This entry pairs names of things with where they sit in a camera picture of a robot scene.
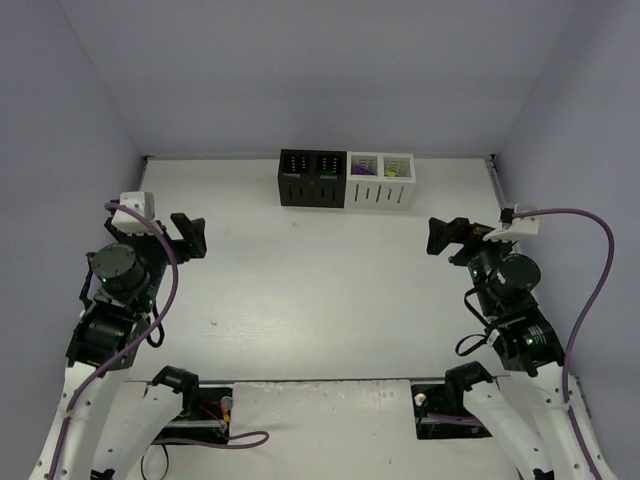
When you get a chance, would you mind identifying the purple curved lego top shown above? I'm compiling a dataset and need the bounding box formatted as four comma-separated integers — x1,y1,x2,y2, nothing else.
351,157,377,176

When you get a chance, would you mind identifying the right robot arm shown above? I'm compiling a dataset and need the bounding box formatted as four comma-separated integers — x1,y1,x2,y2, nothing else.
417,209,616,479

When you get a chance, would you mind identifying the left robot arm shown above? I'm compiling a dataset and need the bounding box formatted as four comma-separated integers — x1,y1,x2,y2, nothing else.
30,205,207,479

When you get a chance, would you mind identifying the white slotted double container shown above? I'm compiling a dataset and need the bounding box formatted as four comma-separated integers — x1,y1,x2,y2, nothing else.
344,151,416,211

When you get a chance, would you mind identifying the black slotted double container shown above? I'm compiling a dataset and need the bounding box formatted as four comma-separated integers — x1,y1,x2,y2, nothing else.
277,149,347,209

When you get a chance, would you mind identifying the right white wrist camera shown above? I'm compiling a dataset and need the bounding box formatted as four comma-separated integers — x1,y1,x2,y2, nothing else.
483,204,540,244

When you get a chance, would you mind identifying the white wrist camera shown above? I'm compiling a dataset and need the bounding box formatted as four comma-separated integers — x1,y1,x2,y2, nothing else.
483,204,540,244
112,191,161,235

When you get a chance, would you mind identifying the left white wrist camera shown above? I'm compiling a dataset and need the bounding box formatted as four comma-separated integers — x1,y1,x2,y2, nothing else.
112,191,161,235

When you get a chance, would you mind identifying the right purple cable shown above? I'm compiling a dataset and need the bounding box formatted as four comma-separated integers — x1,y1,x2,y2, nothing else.
429,208,617,480

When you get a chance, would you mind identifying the purple cable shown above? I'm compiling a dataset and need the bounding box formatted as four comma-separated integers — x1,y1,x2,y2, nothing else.
429,208,617,480
49,201,271,480

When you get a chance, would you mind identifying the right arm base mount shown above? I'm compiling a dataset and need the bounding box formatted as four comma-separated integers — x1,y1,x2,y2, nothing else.
411,361,513,440

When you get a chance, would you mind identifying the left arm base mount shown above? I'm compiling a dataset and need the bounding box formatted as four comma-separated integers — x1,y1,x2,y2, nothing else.
145,366,233,447

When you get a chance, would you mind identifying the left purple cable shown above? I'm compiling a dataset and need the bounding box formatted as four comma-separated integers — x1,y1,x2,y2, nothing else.
49,201,271,480

